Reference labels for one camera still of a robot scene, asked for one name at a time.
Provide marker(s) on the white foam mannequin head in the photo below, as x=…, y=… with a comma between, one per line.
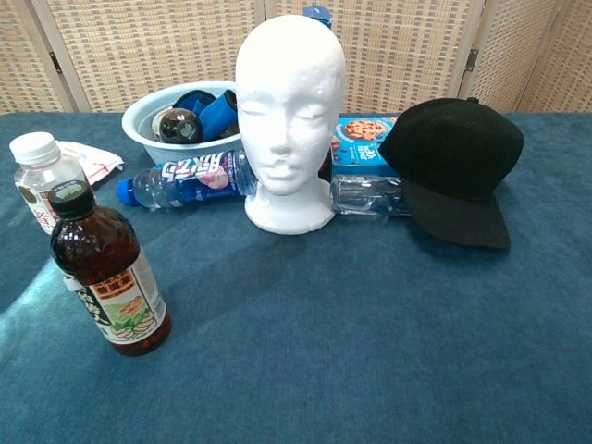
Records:
x=289, y=92

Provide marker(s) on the white red printed packet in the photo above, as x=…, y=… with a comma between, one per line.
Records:
x=97, y=159

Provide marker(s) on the blue black fabric sleeve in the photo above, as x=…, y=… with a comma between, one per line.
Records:
x=217, y=115

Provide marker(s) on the dark tea bottle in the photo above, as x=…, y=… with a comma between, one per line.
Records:
x=111, y=268

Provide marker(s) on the blue label sports drink bottle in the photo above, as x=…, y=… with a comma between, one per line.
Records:
x=185, y=182

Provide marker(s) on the dark drink bottle cartoon label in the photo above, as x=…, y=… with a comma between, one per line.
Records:
x=178, y=126

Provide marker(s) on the light blue plastic basin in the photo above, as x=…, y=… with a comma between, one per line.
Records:
x=139, y=125

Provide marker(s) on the woven rattan folding screen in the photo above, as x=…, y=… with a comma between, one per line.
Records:
x=139, y=46

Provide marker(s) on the clear plastic bottle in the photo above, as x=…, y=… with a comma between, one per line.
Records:
x=365, y=196

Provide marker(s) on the blue chocolate chip cookie box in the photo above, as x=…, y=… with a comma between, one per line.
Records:
x=361, y=143

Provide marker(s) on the black screen hinge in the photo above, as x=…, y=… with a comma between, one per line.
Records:
x=472, y=60
x=54, y=62

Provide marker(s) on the blue tablecloth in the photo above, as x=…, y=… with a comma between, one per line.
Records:
x=324, y=324

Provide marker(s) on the clear white-capped bottle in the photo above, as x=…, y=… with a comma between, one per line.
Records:
x=34, y=171

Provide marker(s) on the black baseball cap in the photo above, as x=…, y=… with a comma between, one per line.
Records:
x=453, y=152

